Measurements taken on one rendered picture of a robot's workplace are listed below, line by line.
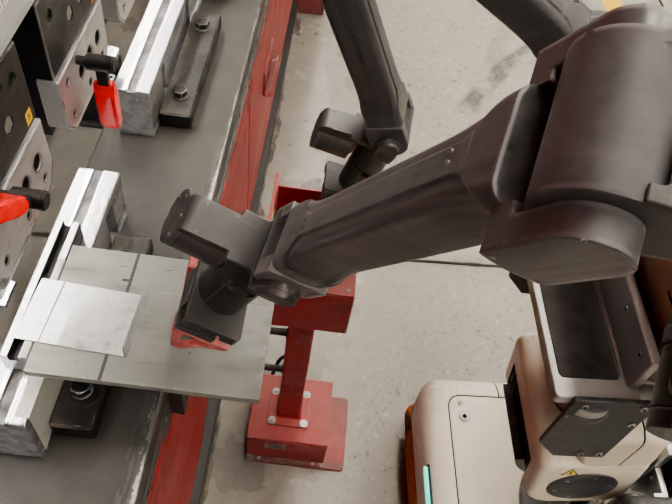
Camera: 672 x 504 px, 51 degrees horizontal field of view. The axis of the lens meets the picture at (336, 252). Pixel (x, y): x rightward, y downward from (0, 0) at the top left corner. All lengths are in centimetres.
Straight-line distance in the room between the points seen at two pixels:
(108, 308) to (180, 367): 12
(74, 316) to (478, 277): 157
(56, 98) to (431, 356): 148
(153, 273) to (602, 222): 69
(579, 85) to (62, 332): 69
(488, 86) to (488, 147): 259
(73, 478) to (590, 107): 77
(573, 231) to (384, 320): 181
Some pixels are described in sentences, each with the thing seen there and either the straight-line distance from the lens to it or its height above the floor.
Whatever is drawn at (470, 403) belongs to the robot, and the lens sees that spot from 168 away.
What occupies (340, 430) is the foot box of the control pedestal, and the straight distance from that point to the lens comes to 189.
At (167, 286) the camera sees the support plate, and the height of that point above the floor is 100.
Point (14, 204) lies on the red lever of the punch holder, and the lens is 60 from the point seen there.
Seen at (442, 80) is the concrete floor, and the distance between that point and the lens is 289.
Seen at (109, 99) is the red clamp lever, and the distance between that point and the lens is 82.
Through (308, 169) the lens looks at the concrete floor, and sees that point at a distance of 242.
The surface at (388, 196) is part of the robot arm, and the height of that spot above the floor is 143.
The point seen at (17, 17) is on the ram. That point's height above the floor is 135.
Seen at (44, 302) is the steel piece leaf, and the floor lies 100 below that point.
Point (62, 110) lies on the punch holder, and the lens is 79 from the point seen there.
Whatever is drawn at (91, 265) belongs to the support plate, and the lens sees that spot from 92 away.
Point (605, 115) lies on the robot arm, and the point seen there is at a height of 156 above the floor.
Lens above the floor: 173
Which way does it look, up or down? 52 degrees down
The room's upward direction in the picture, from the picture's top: 11 degrees clockwise
